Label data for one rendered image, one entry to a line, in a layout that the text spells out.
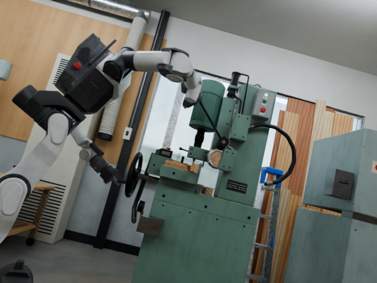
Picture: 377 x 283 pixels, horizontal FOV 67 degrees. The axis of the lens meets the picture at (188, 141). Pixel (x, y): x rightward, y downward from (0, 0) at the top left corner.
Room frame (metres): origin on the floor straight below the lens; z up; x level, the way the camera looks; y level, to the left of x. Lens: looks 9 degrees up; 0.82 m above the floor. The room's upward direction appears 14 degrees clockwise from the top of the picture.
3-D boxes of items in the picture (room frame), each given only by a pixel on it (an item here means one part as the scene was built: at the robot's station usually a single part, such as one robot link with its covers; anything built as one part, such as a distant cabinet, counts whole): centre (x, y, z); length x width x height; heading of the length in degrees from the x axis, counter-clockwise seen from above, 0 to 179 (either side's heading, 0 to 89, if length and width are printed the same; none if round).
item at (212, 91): (1.78, -0.06, 1.35); 0.18 x 0.18 x 0.31
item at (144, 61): (1.19, 0.20, 1.31); 0.22 x 0.12 x 0.13; 64
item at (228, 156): (1.62, -0.24, 1.02); 0.09 x 0.07 x 0.12; 179
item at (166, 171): (1.81, 0.04, 0.87); 0.61 x 0.30 x 0.06; 179
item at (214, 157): (1.65, -0.19, 1.02); 0.12 x 0.03 x 0.12; 89
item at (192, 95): (1.44, 0.05, 1.30); 0.11 x 0.11 x 0.11; 89
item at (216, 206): (1.78, -0.19, 0.76); 0.57 x 0.45 x 0.09; 89
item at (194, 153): (1.78, -0.08, 1.03); 0.14 x 0.07 x 0.09; 89
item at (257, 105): (1.63, -0.38, 1.40); 0.10 x 0.06 x 0.16; 89
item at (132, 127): (3.03, 0.63, 1.35); 0.11 x 0.10 x 2.70; 93
